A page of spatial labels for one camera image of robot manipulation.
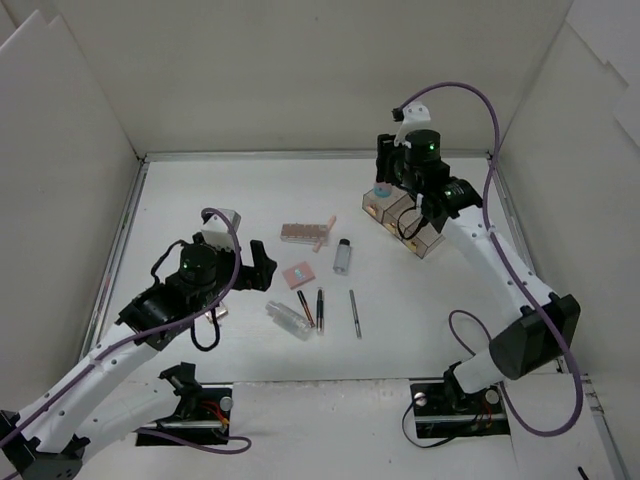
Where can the clear bottle black cap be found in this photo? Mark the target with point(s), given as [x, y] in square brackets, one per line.
[342, 257]

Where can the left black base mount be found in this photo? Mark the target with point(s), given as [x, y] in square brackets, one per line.
[201, 417]

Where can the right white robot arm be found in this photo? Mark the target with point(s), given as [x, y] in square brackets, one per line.
[539, 324]

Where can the red lip gloss tube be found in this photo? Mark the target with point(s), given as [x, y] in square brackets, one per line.
[306, 308]

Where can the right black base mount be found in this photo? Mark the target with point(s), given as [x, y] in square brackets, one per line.
[440, 413]

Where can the clear three-drawer organizer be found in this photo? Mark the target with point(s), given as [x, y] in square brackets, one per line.
[396, 213]

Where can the pink concealer tube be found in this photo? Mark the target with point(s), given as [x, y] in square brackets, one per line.
[325, 237]

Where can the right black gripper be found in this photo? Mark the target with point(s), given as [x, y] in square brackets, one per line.
[383, 159]

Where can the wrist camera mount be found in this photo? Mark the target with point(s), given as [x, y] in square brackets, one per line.
[215, 231]
[413, 116]

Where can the white pink teal bottle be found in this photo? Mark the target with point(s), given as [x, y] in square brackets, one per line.
[382, 190]

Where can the houndstooth eyeliner pen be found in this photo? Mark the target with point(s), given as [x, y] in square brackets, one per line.
[355, 314]

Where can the brown eyeshadow palette clear case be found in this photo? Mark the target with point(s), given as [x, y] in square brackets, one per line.
[301, 233]

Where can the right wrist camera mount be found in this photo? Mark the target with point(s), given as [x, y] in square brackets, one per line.
[413, 116]

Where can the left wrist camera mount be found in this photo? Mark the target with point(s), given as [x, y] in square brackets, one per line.
[215, 231]

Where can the pink square compact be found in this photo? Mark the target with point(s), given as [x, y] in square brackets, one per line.
[298, 275]

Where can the dark teal lipstick crayon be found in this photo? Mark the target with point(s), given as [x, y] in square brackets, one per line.
[320, 318]

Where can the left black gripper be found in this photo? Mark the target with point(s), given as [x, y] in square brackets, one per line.
[242, 275]

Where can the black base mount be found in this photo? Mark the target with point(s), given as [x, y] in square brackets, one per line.
[440, 413]
[201, 417]

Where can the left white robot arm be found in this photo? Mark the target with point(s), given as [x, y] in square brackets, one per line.
[59, 433]

